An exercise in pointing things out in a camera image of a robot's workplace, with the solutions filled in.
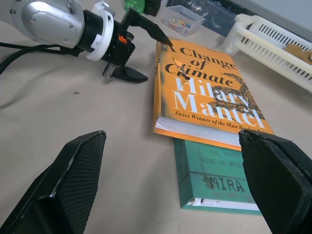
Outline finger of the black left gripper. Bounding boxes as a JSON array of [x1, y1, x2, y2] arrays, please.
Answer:
[[113, 66, 149, 82], [130, 11, 174, 47]]

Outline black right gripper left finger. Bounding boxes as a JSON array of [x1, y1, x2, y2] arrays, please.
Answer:
[[0, 130, 107, 234]]

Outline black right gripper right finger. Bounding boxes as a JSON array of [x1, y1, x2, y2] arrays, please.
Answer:
[[238, 129, 312, 234]]

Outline orange hardcover book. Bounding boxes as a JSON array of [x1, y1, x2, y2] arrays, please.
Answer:
[[153, 36, 275, 152]]

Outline green hardcover book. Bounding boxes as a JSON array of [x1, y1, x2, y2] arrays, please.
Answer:
[[173, 137, 263, 216]]

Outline black box-shaped object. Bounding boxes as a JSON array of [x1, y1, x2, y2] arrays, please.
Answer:
[[143, 0, 161, 17]]

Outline green plastic object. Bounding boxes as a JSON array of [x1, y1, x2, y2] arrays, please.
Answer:
[[124, 0, 147, 13]]

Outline clear plastic storage box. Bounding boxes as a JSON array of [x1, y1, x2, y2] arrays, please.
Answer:
[[159, 5, 206, 37]]

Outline white slotted plastic basket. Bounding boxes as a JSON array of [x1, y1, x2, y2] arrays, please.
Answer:
[[220, 13, 312, 93]]

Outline brown item in basket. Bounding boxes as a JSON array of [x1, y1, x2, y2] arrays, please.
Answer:
[[285, 43, 312, 65]]

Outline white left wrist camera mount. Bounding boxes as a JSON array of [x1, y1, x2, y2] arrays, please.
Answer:
[[84, 1, 116, 61]]

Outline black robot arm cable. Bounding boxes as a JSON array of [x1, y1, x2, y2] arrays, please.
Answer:
[[0, 41, 86, 75]]

